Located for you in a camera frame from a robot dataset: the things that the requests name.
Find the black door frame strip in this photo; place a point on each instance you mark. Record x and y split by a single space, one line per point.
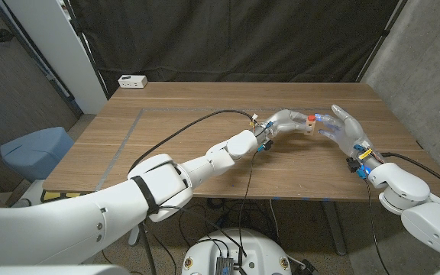
36 57

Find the white table leg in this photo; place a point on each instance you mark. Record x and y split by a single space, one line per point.
134 237

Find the grey finned electronics box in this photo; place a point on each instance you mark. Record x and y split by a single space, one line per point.
224 265

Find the black backdrop stand pole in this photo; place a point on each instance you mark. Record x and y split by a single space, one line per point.
88 51
383 38

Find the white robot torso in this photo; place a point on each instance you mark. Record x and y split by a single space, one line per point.
258 248

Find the black antenna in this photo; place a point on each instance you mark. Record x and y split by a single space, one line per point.
240 257

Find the blue padded stool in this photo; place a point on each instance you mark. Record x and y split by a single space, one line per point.
36 153

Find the grey sneaker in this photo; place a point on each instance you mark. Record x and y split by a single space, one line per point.
22 202

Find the white power strip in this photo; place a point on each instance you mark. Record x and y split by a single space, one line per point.
132 81

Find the wooden block with holes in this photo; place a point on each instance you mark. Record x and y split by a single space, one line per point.
310 128

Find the red-headed wooden screw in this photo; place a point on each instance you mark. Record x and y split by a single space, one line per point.
311 118

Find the black backdrop curtain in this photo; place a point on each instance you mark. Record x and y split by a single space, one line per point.
224 38

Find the grey table leg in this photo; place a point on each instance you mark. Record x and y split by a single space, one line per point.
334 229

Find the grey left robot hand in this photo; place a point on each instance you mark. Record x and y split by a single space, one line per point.
281 123

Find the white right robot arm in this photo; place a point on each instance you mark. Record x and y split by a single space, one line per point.
422 217

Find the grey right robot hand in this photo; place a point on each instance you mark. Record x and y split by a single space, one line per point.
348 130

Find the yellow black floor sign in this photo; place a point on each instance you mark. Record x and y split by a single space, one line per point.
61 195

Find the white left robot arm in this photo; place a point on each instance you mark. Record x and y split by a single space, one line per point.
90 229

